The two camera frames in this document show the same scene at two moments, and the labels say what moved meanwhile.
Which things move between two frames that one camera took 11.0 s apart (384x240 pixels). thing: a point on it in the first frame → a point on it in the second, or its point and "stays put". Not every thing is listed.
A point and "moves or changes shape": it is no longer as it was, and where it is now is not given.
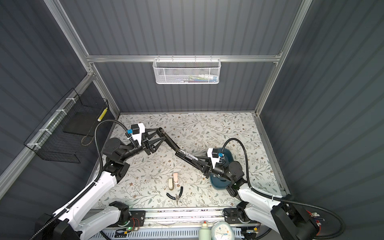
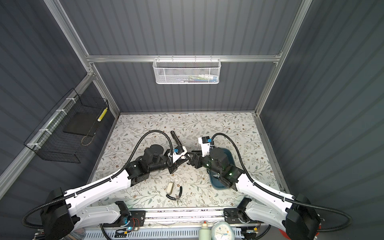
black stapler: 186,156 moves or changes shape
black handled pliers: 177,197 stays put
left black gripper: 147,146 → 174,166
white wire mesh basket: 186,71 stays put
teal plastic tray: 217,181 stays put
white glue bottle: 204,233 stays put
